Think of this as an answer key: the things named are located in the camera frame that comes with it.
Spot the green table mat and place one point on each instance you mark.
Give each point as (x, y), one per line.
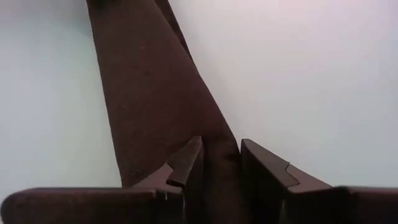
(311, 93)

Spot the black towel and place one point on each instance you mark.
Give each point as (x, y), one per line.
(149, 93)

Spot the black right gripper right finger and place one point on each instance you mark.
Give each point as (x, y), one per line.
(311, 207)

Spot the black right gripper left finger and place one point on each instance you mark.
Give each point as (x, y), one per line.
(93, 207)

